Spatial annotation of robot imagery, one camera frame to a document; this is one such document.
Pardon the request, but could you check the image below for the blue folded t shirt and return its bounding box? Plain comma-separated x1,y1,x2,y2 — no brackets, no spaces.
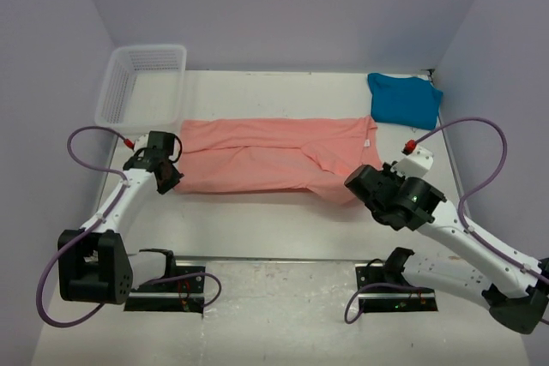
366,73,443,130

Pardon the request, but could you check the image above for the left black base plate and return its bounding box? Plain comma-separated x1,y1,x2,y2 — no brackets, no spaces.
124,262,206,315

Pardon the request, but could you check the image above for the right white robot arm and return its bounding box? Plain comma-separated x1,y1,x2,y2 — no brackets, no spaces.
345,164,548,334

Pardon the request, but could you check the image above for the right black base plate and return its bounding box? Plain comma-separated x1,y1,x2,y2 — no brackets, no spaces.
355,260,438,314

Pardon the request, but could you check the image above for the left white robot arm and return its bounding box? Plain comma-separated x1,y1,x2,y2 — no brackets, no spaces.
57,131,184,304

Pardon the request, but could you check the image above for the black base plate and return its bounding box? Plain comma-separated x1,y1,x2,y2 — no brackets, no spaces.
355,260,438,314
124,262,206,315

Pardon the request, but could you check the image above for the pink t shirt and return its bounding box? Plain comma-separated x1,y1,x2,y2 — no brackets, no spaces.
176,116,382,205

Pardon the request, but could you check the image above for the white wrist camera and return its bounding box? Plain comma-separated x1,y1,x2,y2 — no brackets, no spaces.
123,133,149,152
397,140,434,178

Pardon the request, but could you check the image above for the white plastic basket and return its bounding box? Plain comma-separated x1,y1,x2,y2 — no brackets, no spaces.
94,44,187,135

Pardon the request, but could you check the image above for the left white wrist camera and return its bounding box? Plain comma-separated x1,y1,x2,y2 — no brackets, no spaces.
123,133,149,152

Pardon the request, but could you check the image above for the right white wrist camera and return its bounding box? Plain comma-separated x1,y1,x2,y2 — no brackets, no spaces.
397,140,434,178

